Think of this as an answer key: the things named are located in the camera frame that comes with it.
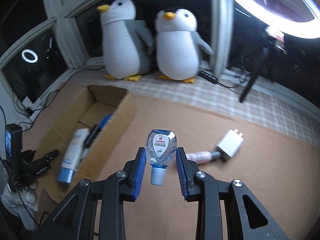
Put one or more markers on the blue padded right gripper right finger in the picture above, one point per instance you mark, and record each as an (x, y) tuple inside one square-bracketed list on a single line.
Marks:
[(185, 175)]

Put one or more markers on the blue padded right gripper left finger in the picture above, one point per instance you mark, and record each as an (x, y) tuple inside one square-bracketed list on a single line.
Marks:
[(137, 173)]

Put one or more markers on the pink lotion bottle grey cap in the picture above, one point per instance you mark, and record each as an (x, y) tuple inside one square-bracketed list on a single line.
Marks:
[(203, 157)]

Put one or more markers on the clear hand sanitizer bottle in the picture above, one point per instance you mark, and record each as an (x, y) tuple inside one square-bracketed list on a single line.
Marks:
[(161, 148)]

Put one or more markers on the brown cardboard box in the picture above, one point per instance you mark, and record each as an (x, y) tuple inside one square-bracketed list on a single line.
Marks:
[(85, 110)]

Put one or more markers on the white sunscreen tube blue cap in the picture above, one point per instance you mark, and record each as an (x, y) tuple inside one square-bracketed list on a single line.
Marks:
[(72, 156)]

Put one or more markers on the black marker pen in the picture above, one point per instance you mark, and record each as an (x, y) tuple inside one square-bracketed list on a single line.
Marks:
[(91, 136)]

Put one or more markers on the white power strip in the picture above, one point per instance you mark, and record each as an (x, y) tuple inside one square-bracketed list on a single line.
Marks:
[(30, 106)]

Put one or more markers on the blue round lid container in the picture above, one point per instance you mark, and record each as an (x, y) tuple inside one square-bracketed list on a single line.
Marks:
[(104, 121)]

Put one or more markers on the black multi-port hub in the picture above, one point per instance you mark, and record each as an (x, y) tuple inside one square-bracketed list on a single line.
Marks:
[(207, 76)]

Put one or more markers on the small grey white penguin plush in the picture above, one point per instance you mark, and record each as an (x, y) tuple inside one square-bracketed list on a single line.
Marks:
[(179, 47)]

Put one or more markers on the large grey white penguin plush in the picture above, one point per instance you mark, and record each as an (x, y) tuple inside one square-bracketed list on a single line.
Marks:
[(127, 43)]

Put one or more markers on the black tripod stand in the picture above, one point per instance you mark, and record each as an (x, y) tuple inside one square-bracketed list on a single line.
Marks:
[(271, 42)]

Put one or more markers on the black phone on mount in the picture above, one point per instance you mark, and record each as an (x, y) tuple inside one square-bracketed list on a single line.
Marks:
[(13, 147)]

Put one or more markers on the white usb wall charger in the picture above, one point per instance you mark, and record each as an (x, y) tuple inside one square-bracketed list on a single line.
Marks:
[(229, 145)]

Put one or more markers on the white ring light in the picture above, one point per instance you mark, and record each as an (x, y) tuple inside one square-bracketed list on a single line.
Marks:
[(299, 18)]

